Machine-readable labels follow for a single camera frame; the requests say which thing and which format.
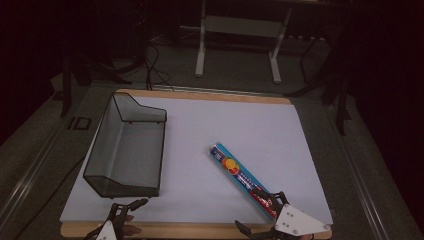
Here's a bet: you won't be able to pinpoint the black metal stand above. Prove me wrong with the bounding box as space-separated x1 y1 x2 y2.
59 55 74 118

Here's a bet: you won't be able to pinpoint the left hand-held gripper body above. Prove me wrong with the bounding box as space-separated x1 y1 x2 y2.
95 202 130 240

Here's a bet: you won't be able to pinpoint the white table mat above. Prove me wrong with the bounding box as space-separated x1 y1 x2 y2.
59 95 334 226

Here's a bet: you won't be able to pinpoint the black wire mesh basket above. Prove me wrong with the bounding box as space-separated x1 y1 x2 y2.
82 92 168 199

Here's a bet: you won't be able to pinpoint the person's left hand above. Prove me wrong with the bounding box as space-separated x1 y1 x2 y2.
117 214 143 238

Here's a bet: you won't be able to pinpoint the thin black cable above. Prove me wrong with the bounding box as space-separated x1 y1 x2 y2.
12 156 86 240

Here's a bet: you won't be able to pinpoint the grey metal floor rail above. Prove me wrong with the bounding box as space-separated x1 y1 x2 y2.
0 123 69 231
324 101 389 240

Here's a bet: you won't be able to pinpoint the black rectangular floor bracket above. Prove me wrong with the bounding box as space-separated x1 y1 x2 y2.
67 116 92 131

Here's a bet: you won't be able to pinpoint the black floor cables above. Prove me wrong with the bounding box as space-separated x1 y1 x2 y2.
143 42 175 92

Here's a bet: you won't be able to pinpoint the white metal stand frame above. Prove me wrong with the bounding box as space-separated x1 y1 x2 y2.
194 0 294 85

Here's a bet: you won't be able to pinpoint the long blue wrap box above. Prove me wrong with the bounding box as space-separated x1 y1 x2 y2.
208 141 280 222

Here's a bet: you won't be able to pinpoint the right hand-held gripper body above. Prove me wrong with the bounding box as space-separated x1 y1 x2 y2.
263 191 332 240

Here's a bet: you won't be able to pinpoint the black stand base legs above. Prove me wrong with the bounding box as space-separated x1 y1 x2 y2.
79 54 149 86

